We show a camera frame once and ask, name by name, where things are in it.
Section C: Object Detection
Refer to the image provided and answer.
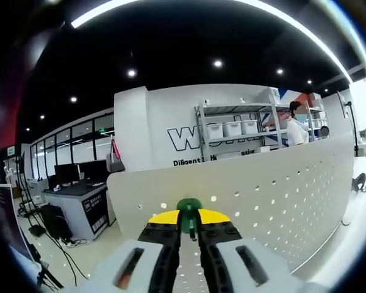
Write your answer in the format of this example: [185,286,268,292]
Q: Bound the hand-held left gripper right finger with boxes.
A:
[198,208,300,293]

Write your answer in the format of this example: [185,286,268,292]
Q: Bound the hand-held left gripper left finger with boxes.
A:
[85,209,182,293]

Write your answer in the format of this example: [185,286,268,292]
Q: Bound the green hook assembly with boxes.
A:
[176,197,204,242]

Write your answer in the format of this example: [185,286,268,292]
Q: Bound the white perforated mounting plate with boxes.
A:
[106,133,359,293]

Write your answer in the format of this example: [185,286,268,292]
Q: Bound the black monitor tripod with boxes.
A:
[32,243,65,290]

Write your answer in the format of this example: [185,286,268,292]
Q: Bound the black topped workbench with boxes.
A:
[42,181,109,242]

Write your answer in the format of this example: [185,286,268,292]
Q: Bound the black computer tower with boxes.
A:
[40,203,73,241]

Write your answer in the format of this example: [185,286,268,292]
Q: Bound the black computer monitor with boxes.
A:
[54,164,80,186]
[77,159,108,181]

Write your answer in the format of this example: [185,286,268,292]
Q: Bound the grey hanging bag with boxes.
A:
[106,136,126,173]

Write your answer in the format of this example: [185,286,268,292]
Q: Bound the small monitor on tripod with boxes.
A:
[0,184,34,264]

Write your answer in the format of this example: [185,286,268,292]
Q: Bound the white storage bin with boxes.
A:
[242,119,260,136]
[223,121,242,138]
[206,122,224,139]

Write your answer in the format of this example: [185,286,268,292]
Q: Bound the black curved plastic part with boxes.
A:
[351,172,366,194]

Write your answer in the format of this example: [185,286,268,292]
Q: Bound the grey metal shelf rack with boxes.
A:
[195,99,289,157]
[274,92,329,144]

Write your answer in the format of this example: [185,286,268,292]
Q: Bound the white storage boxes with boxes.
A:
[260,87,281,105]

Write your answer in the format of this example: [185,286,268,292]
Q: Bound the black light stand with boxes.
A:
[337,90,360,157]

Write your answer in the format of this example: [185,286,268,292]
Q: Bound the round ceiling spotlights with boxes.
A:
[24,59,330,132]

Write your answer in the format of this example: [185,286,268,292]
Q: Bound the long ceiling strip light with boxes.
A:
[70,0,366,79]

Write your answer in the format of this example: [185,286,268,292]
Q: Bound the floor power strip with cables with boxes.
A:
[57,237,88,247]

